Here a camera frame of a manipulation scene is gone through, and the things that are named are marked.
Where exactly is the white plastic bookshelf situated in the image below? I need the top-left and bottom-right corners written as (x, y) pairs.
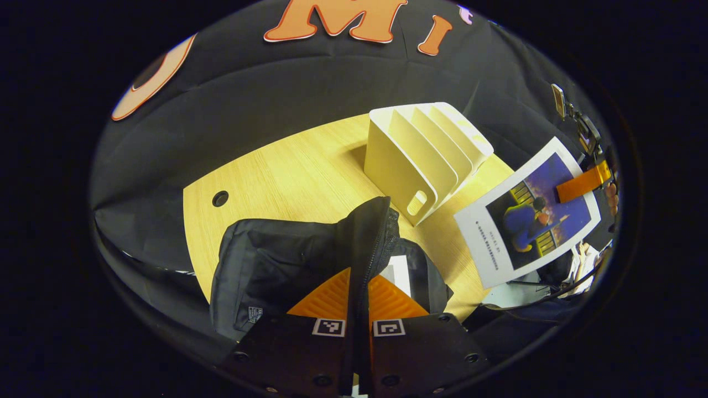
top-left (363, 102), bottom-right (495, 228)

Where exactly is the white grey cover book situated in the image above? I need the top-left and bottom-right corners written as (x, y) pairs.
top-left (381, 255), bottom-right (413, 297)

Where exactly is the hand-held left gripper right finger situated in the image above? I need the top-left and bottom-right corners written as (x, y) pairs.
top-left (365, 274), bottom-right (491, 398)

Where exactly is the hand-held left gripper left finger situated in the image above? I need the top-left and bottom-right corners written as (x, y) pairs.
top-left (221, 268), bottom-right (355, 398)

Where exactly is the blue cover book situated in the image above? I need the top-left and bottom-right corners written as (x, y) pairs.
top-left (453, 137), bottom-right (602, 290)

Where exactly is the black schoolbag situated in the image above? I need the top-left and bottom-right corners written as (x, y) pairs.
top-left (209, 196), bottom-right (455, 341)

